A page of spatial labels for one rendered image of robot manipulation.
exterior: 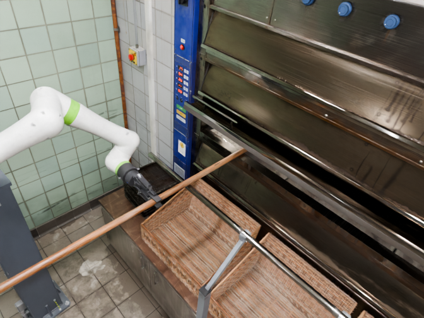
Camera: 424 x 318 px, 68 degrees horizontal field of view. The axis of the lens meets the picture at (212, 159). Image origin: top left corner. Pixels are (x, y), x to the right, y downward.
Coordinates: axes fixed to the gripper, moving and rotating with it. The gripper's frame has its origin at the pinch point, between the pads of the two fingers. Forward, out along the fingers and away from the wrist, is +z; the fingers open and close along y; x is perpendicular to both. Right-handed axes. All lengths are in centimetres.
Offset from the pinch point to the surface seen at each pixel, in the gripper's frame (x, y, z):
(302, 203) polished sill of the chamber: -56, 2, 45
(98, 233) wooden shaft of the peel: 29.2, -1.0, 1.3
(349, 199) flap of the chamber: -49, -21, 65
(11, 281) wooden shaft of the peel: 62, -1, 1
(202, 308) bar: 4, 36, 41
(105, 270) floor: 12, 119, -55
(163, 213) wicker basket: -22, 48, -24
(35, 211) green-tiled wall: 32, 92, -120
